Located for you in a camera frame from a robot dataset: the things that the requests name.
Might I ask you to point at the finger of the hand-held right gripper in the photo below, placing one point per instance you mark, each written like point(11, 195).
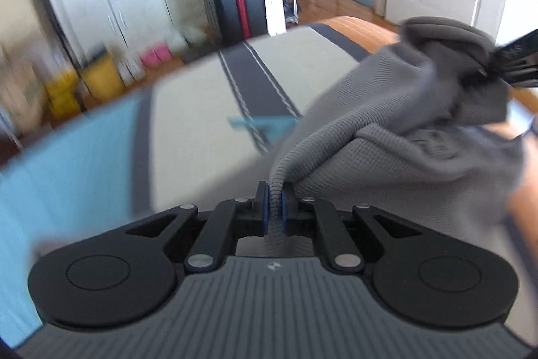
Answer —
point(512, 56)

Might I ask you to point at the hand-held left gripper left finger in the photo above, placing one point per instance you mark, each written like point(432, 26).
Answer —
point(262, 212)

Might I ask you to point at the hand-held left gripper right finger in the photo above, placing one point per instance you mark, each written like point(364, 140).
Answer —
point(286, 212)

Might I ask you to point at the grey knitted garment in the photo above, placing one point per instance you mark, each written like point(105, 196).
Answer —
point(399, 174)

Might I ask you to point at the printed striped bed blanket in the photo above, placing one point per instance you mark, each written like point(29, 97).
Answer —
point(189, 123)

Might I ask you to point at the pink slipper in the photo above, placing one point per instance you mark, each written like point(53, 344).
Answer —
point(163, 52)
point(148, 58)

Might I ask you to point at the white patterned shoes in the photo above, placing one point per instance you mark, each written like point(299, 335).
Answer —
point(131, 71)

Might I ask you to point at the yellow bin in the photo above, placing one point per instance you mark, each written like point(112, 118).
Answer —
point(103, 79)

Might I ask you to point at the black suitcase with red stripe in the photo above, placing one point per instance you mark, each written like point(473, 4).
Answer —
point(227, 1)

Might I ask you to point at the yellow plastic bag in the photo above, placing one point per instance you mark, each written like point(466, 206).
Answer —
point(63, 94)

